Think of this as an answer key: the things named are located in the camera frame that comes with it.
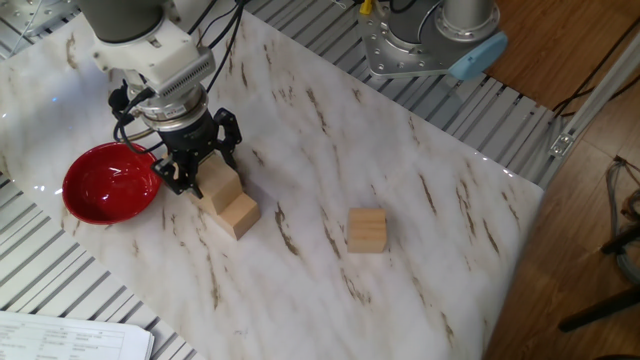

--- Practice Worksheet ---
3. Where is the white marble pattern board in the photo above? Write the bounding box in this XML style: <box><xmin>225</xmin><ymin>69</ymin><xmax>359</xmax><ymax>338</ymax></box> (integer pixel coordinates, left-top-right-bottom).
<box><xmin>0</xmin><ymin>0</ymin><xmax>545</xmax><ymax>360</ymax></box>

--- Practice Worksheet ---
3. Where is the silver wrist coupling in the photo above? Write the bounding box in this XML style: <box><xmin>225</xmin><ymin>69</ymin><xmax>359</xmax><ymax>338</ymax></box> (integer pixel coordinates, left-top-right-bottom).
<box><xmin>127</xmin><ymin>81</ymin><xmax>211</xmax><ymax>133</ymax></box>

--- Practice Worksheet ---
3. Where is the grey cable bundle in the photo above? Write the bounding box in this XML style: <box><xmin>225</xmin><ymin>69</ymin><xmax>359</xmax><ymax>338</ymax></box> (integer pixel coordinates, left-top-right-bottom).
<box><xmin>604</xmin><ymin>155</ymin><xmax>640</xmax><ymax>285</ymax></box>

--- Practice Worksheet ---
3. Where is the black wrist cable with plug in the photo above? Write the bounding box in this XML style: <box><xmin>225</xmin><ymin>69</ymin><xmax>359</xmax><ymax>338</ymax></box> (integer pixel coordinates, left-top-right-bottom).
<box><xmin>108</xmin><ymin>82</ymin><xmax>166</xmax><ymax>156</ymax></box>

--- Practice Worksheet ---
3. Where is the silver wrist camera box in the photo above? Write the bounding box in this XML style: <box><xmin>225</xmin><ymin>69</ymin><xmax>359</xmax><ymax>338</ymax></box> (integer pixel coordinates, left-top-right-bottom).
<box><xmin>157</xmin><ymin>46</ymin><xmax>217</xmax><ymax>100</ymax></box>

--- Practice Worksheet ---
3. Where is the black floor cable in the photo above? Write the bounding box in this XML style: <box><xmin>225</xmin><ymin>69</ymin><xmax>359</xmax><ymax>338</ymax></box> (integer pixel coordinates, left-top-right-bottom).
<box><xmin>551</xmin><ymin>17</ymin><xmax>640</xmax><ymax>119</ymax></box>

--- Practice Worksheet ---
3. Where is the black chair base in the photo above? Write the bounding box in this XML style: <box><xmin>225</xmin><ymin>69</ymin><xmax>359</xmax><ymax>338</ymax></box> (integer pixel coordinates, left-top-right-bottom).
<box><xmin>556</xmin><ymin>222</ymin><xmax>640</xmax><ymax>334</ymax></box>

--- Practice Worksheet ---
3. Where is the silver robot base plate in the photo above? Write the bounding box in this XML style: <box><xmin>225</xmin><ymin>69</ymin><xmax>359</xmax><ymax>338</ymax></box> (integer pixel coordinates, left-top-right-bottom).
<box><xmin>357</xmin><ymin>2</ymin><xmax>459</xmax><ymax>79</ymax></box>

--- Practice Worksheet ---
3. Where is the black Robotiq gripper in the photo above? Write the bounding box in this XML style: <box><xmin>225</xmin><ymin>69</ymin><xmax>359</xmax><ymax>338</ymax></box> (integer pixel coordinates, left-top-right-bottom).
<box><xmin>150</xmin><ymin>106</ymin><xmax>244</xmax><ymax>200</ymax></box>

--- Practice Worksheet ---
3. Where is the light wooden cube block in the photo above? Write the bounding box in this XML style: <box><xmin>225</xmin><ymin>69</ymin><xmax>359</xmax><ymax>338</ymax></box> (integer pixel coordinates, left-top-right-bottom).
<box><xmin>346</xmin><ymin>207</ymin><xmax>388</xmax><ymax>255</ymax></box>
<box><xmin>192</xmin><ymin>152</ymin><xmax>245</xmax><ymax>216</ymax></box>
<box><xmin>215</xmin><ymin>192</ymin><xmax>261</xmax><ymax>241</ymax></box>
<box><xmin>189</xmin><ymin>193</ymin><xmax>219</xmax><ymax>217</ymax></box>

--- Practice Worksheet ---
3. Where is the red glossy bowl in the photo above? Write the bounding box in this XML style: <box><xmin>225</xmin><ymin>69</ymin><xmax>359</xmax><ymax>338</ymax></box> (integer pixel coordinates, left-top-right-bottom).
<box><xmin>62</xmin><ymin>141</ymin><xmax>164</xmax><ymax>226</ymax></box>

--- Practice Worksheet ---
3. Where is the white printed paper stack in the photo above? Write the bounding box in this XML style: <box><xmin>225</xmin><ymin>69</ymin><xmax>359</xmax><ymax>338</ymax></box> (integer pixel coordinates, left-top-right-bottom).
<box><xmin>0</xmin><ymin>309</ymin><xmax>156</xmax><ymax>360</ymax></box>

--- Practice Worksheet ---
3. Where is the aluminium frame profile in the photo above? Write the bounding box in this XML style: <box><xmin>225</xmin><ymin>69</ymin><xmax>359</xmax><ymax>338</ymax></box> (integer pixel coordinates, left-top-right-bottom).
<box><xmin>547</xmin><ymin>30</ymin><xmax>640</xmax><ymax>160</ymax></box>

